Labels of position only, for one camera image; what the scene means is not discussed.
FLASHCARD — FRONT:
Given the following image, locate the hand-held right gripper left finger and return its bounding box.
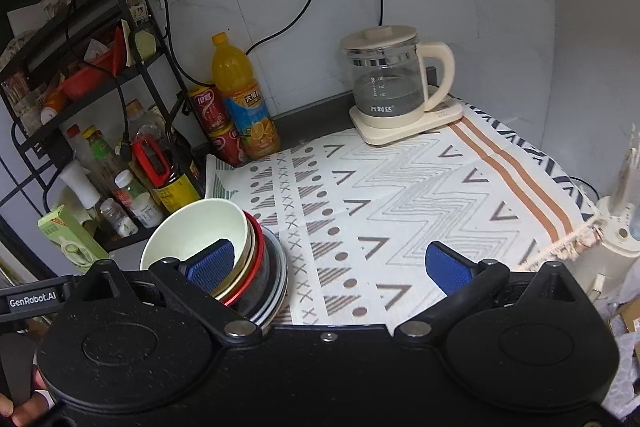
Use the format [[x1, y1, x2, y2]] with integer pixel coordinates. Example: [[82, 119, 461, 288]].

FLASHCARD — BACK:
[[82, 239, 263, 343]]

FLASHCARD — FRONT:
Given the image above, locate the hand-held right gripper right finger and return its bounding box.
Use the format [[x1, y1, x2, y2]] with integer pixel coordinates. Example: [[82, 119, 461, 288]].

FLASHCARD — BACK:
[[395, 241, 568, 343]]

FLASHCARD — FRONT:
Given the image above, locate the pale green bowl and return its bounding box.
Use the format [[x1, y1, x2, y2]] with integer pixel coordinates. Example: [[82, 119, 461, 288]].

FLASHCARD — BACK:
[[140, 198, 251, 298]]

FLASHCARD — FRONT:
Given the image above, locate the red-rimmed bowl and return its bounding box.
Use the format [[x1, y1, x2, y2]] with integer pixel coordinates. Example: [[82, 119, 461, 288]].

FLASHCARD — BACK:
[[212, 209, 266, 308]]

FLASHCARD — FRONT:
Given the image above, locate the person's left hand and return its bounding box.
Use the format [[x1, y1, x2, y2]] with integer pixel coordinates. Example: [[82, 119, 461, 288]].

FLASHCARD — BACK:
[[0, 367, 56, 427]]

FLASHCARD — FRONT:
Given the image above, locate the green carton box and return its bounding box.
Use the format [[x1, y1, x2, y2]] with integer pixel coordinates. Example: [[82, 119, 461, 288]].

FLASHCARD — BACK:
[[39, 205, 108, 275]]

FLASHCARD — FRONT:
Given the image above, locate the dark bottle with yellow label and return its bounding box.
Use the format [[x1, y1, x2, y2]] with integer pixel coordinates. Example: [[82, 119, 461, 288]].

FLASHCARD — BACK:
[[150, 132, 203, 214]]

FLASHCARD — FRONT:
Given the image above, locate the small white-capped jar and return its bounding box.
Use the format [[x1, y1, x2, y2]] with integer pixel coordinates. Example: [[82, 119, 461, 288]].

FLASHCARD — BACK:
[[98, 198, 138, 238], [114, 170, 151, 208], [131, 192, 163, 228]]

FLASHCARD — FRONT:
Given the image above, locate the patterned table cloth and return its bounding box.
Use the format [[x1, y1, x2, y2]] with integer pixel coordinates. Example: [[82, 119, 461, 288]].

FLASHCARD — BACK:
[[205, 99, 601, 325]]

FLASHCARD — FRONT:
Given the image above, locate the red drink can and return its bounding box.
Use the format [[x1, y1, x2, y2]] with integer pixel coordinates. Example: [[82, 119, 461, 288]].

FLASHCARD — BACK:
[[189, 84, 228, 132], [209, 124, 248, 166]]

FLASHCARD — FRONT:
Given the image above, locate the white plastic bottle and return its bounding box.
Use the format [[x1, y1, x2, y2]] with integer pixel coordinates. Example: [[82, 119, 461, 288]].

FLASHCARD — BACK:
[[60, 159, 101, 208]]

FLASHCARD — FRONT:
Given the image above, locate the cream kettle base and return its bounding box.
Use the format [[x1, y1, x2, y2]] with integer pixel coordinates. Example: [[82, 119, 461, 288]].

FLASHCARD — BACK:
[[348, 94, 464, 146]]

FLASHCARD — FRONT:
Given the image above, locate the clear plastic bottle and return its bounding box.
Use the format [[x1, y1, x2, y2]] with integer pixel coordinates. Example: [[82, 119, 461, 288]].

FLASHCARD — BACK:
[[127, 99, 166, 148]]

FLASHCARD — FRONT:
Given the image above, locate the black metal rack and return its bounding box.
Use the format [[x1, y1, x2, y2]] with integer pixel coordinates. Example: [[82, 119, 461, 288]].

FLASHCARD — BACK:
[[0, 0, 211, 253]]

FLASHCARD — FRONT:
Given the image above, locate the cream countertop appliance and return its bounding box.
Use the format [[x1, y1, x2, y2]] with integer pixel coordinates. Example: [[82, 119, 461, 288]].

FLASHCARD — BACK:
[[570, 122, 640, 303]]

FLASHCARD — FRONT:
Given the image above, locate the orange juice bottle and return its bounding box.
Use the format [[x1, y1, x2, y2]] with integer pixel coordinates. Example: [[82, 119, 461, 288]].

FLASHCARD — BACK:
[[211, 33, 281, 160]]

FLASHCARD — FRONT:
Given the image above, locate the cardboard box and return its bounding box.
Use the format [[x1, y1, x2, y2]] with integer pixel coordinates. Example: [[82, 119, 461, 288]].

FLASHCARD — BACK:
[[607, 302, 640, 334]]

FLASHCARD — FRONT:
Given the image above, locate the white plastic bag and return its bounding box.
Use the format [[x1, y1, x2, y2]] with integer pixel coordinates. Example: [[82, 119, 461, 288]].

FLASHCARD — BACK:
[[602, 319, 640, 423]]

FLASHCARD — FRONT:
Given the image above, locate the glass kettle with cream lid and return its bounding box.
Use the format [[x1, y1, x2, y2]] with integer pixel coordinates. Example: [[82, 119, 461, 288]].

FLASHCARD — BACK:
[[340, 25, 456, 122]]

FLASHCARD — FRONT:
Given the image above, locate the red plastic container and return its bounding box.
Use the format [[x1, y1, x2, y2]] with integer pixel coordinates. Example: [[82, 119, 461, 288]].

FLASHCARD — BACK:
[[62, 67, 102, 102]]

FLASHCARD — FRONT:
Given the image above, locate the black cable with plug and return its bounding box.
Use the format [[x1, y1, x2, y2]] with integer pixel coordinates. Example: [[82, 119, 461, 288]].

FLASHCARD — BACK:
[[65, 0, 133, 158]]

